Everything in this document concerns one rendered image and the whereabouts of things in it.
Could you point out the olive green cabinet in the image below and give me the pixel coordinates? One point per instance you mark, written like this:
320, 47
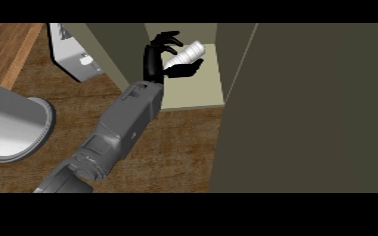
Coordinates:
192, 86

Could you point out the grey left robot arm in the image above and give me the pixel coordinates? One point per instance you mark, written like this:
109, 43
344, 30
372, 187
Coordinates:
125, 123

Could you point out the dark olive cabinet door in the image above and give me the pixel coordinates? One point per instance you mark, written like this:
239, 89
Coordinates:
300, 110

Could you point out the white water bottle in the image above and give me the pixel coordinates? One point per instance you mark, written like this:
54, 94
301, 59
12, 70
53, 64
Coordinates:
186, 55

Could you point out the white appliance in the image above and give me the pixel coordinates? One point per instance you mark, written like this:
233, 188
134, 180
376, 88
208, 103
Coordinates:
74, 53

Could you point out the grey round appliance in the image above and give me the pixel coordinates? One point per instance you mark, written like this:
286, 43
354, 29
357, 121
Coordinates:
19, 126

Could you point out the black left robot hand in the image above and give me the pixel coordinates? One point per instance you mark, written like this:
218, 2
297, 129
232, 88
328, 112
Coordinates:
152, 63

